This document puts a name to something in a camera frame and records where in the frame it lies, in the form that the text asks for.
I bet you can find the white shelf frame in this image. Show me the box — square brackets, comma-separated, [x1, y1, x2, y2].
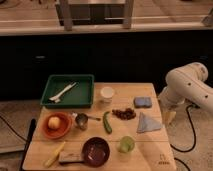
[55, 0, 134, 31]

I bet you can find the green plastic tray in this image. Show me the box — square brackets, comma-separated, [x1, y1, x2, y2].
[41, 74, 94, 109]

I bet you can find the black cable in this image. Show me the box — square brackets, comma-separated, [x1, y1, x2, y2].
[169, 103, 201, 171]

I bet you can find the orange bowl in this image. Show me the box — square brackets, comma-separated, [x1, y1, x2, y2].
[41, 112, 72, 139]

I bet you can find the white plastic cup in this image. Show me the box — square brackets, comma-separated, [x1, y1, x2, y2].
[100, 87, 115, 103]

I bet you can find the dark purple bowl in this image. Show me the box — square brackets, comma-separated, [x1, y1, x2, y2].
[82, 137, 110, 167]

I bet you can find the yellow lemon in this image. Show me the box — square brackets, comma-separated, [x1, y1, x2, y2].
[48, 117, 61, 130]

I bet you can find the blue folded cloth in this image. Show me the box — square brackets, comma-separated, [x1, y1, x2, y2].
[137, 113, 163, 133]

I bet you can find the green cucumber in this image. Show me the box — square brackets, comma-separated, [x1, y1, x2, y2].
[103, 111, 112, 134]

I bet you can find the brown scrub brush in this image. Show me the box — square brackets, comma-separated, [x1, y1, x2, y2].
[59, 152, 83, 164]

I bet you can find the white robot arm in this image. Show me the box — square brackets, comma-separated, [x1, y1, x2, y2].
[158, 62, 213, 125]

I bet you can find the blue sponge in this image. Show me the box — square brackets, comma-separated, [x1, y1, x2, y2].
[134, 97, 152, 108]

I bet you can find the green plastic cup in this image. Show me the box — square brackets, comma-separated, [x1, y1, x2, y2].
[118, 136, 135, 153]

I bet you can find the metal measuring cup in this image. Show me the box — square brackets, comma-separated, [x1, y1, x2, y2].
[72, 113, 100, 131]

